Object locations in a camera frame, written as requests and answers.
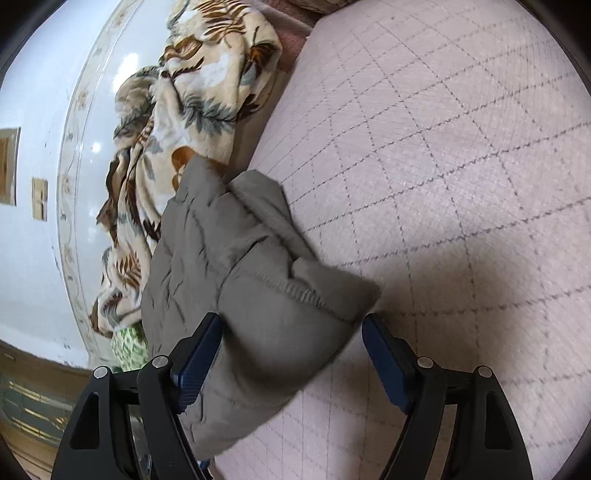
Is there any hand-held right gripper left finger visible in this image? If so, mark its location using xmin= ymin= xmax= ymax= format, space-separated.
xmin=50 ymin=312 xmax=223 ymax=480

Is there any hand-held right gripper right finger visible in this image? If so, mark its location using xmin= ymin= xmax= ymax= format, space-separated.
xmin=361 ymin=313 xmax=534 ymax=480

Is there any olive puffer jacket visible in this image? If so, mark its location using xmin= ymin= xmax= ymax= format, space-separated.
xmin=141 ymin=154 xmax=382 ymax=462

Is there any green print white cloth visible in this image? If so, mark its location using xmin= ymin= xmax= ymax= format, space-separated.
xmin=111 ymin=323 xmax=151 ymax=372

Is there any wooden glass cabinet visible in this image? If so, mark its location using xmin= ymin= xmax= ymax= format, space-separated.
xmin=0 ymin=339 xmax=93 ymax=480

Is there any leaf print fleece blanket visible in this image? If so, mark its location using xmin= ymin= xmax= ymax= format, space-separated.
xmin=88 ymin=0 xmax=284 ymax=340

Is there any beige wall switch plate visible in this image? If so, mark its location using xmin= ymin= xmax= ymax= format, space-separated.
xmin=31 ymin=178 xmax=49 ymax=222

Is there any wooden wall frame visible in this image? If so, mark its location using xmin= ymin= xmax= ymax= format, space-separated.
xmin=0 ymin=127 xmax=21 ymax=206

